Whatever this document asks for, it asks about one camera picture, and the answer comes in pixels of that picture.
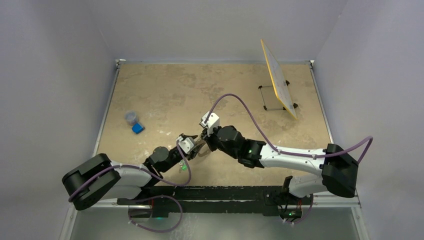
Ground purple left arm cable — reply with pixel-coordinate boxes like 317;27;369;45
68;140;193;203

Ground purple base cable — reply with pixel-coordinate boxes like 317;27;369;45
127;194;184;233

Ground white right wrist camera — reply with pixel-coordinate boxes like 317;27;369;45
199;111;220;129

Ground metal whiteboard stand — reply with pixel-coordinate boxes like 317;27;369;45
257;80;299;112

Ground aluminium table rail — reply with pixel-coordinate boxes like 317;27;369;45
58;59;126;240

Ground blue box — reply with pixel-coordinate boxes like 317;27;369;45
131;122;145;134

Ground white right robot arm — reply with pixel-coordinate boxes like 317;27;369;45
201;125;359;204

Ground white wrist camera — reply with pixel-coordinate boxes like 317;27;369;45
176;133;198;155
199;111;220;129

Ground green key tag with key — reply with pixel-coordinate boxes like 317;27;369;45
178;161;188;173

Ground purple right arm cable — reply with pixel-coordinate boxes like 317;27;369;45
203;93;374;165

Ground clear jar of paperclips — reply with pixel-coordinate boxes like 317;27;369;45
124;111;139;126

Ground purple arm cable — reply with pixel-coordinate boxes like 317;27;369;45
68;140;193;203
203;93;374;165

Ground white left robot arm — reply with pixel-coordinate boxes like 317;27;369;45
61;146;200;211

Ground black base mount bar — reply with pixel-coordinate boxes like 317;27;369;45
117;185;312;218

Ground yellow framed whiteboard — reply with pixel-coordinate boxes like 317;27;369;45
260;39;298;120

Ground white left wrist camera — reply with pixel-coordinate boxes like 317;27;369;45
176;133;198;155

